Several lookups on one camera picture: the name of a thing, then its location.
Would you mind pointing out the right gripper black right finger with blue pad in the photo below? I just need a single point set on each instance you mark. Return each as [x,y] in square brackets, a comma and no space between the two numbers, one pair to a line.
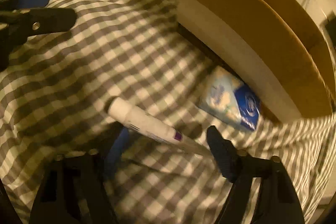
[277,200]

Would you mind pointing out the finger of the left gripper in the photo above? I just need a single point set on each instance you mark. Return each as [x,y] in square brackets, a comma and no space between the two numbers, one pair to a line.
[17,26]
[22,4]

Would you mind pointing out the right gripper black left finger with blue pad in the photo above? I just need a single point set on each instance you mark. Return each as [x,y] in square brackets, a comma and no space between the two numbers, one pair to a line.
[69,179]

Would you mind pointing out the white tube purple label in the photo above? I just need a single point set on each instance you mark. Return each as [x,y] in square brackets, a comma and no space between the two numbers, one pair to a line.
[139,121]

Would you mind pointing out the blue tissue pack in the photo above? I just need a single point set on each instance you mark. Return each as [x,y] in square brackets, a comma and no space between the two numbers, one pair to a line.
[230,100]

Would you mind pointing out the grey checkered bed sheet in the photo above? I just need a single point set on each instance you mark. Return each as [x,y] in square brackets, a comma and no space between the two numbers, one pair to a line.
[56,86]

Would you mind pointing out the brown cardboard box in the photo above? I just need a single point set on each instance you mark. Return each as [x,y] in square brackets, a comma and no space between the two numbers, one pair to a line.
[272,45]

